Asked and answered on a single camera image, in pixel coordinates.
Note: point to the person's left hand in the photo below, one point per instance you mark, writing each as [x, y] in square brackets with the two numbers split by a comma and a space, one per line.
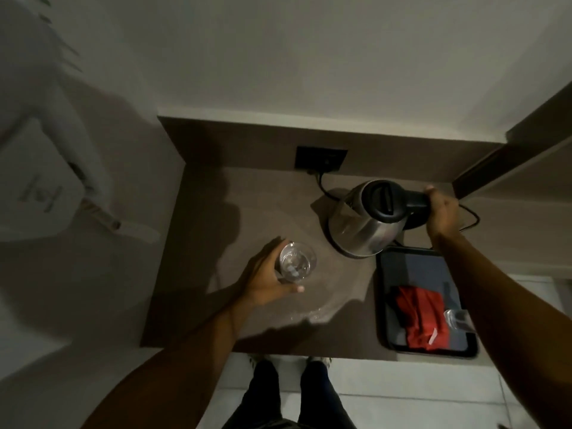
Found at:
[261, 281]

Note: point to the person's right hand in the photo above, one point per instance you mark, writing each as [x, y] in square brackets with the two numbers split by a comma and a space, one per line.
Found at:
[443, 216]

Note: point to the person's left thumb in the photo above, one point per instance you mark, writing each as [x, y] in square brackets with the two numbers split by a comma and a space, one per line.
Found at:
[289, 289]

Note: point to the person's right fingers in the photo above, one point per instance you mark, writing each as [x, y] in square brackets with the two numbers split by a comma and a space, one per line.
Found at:
[429, 191]

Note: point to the clear drinking glass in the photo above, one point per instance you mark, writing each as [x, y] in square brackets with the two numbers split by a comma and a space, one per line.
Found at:
[298, 263]
[458, 319]

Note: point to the steel electric kettle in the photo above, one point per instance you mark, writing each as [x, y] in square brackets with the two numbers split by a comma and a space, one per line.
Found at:
[366, 223]

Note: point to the person's left forearm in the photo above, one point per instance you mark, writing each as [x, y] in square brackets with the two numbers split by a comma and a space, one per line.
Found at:
[187, 361]

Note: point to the person's right forearm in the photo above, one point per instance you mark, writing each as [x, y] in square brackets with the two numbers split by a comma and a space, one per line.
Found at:
[509, 317]

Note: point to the person's left shoe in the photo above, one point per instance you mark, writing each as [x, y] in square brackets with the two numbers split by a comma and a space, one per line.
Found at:
[255, 360]

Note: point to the black serving tray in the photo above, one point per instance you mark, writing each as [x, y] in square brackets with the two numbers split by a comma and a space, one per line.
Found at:
[411, 272]

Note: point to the person's left leg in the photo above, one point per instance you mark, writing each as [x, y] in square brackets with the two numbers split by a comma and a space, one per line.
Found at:
[259, 397]

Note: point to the person's leg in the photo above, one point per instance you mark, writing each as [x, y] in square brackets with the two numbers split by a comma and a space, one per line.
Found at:
[324, 397]
[259, 397]

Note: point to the person's right leg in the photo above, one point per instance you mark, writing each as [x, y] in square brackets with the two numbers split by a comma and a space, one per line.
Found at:
[324, 397]

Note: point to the red sachet packets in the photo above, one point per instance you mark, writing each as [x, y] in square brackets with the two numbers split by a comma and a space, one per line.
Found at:
[422, 317]

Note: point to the white hair dryer holder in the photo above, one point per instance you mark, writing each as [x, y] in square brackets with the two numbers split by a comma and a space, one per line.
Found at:
[31, 192]

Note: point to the black wall socket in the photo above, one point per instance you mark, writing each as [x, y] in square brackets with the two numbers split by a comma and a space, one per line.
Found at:
[321, 158]

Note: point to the white wall hair dryer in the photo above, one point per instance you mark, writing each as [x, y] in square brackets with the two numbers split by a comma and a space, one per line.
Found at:
[67, 129]

